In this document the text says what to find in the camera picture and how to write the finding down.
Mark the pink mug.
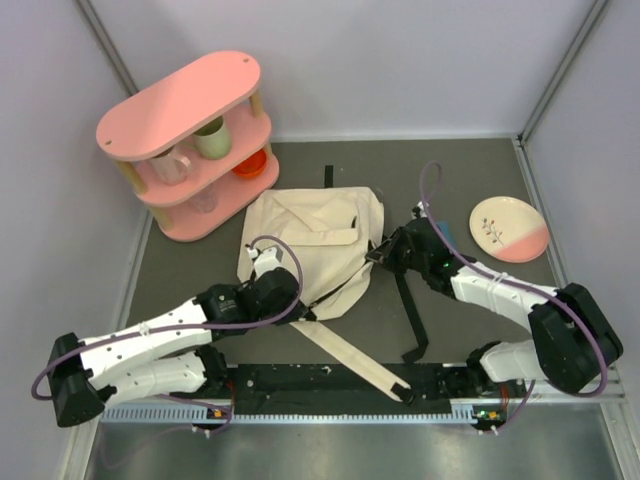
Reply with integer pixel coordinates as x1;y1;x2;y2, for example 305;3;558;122
148;146;193;185

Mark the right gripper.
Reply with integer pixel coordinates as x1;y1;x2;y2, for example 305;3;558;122
368;225;430;274

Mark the pink three-tier shelf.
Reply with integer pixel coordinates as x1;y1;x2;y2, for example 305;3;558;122
96;51;279;242

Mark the cream canvas backpack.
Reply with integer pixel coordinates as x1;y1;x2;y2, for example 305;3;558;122
241;187;414;404

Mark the green mug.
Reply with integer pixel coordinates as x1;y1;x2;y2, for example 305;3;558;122
193;116;232;160

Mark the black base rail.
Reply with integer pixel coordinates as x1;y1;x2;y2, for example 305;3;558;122
228;364;479;415

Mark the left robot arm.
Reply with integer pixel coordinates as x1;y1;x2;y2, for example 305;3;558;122
46;266;306;428

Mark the grey cable duct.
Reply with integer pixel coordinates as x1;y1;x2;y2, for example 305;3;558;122
100;401;488;427

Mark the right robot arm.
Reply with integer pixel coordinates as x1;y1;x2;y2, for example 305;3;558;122
366;218;624;396

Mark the clear glass cup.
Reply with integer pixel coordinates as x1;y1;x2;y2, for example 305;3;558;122
189;184;218;214

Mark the orange bowl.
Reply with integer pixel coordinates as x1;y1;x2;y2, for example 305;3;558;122
232;149;268;179

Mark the blue wallet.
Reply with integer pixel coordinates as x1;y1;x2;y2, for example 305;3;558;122
437;221;456;247

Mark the pink cream plate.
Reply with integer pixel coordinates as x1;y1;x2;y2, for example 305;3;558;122
468;196;550;263

